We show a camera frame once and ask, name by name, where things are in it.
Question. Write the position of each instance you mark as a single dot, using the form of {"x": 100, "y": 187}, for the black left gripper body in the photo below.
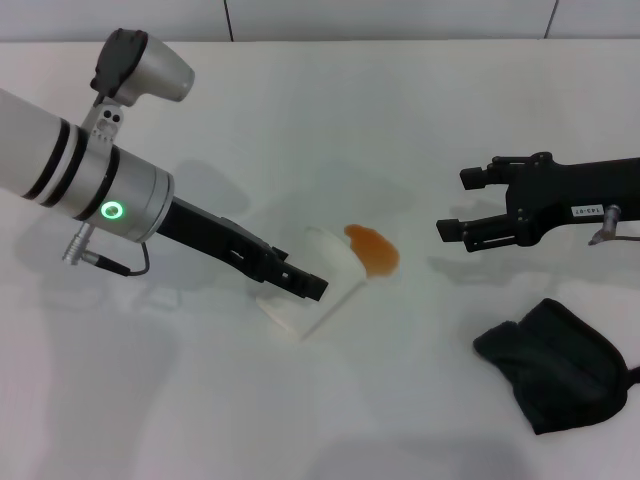
{"x": 210, "y": 232}

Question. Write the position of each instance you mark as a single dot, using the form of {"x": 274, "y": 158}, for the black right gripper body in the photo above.
{"x": 550, "y": 195}

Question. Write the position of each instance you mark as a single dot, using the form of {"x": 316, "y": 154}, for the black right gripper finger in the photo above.
{"x": 449, "y": 230}
{"x": 472, "y": 178}

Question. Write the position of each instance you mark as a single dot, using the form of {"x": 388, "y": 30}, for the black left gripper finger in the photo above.
{"x": 277, "y": 253}
{"x": 305, "y": 285}

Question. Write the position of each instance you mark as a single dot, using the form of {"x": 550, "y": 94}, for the white paper cup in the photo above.
{"x": 335, "y": 265}

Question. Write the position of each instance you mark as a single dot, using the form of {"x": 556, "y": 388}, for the dark blue rag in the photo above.
{"x": 555, "y": 365}

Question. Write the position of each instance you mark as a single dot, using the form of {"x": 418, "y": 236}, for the brown water stain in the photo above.
{"x": 375, "y": 251}

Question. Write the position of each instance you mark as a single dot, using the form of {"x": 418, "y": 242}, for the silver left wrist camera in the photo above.
{"x": 150, "y": 70}

